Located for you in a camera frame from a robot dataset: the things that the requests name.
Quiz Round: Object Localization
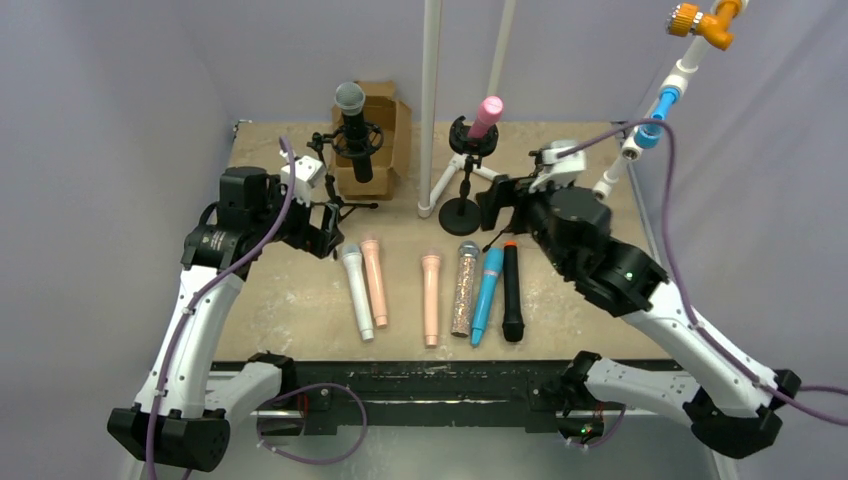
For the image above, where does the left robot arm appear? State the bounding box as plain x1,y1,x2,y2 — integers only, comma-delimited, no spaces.
107,157,344,476

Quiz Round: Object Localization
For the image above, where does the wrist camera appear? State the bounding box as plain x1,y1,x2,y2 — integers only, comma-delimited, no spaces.
279,149,327,207
528,139,587,193

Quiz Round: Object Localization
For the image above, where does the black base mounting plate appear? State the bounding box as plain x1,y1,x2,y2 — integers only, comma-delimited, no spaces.
253,361,622,435

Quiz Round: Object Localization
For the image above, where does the white PVC pipe frame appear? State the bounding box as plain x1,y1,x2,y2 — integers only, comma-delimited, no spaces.
417,0,517,219

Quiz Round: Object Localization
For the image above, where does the pink microphone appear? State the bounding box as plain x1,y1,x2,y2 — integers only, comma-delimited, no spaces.
467,95,504,139

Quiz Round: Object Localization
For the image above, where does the white microphone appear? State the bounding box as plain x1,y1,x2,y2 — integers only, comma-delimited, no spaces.
340,244,374,343

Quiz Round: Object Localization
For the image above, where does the blue microphone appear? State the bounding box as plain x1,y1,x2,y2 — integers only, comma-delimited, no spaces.
470,248,504,347

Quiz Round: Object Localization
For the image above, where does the round base mic stand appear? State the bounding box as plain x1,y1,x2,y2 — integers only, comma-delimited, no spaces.
438,116,499,236

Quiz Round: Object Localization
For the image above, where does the aluminium rail frame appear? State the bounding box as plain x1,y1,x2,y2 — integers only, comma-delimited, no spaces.
122,120,740,480

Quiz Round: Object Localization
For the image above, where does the beige microphone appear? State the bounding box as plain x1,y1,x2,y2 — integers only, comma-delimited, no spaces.
360,238,388,329
421,254,441,348

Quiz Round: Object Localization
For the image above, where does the black microphone orange cap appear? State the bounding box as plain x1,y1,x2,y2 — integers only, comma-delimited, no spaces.
502,241,525,343

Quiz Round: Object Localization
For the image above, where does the PVC pipe with coloured fittings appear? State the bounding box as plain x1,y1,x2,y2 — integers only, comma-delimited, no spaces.
593,0,749,200

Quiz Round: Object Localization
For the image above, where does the black sparkly microphone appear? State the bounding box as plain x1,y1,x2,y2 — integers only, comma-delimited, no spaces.
334,82,373,183

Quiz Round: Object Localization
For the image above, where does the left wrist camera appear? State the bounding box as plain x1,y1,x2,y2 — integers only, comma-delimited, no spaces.
279,149,327,207

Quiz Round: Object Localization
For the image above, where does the tripod shock mount stand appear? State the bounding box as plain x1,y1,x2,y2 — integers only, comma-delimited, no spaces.
306,121,385,224

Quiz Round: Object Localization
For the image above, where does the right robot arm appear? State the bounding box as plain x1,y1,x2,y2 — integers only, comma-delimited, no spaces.
476,175,801,459

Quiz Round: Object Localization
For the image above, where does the glitter sequin microphone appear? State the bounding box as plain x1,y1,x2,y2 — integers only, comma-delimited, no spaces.
450,241,480,338

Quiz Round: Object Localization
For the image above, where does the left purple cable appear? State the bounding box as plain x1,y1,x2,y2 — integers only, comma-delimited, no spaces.
144,136,369,480

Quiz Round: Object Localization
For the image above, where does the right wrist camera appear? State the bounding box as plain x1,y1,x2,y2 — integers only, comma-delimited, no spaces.
528,139,587,193

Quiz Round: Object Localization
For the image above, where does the cardboard box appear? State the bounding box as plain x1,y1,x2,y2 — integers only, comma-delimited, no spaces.
329,80,412,200

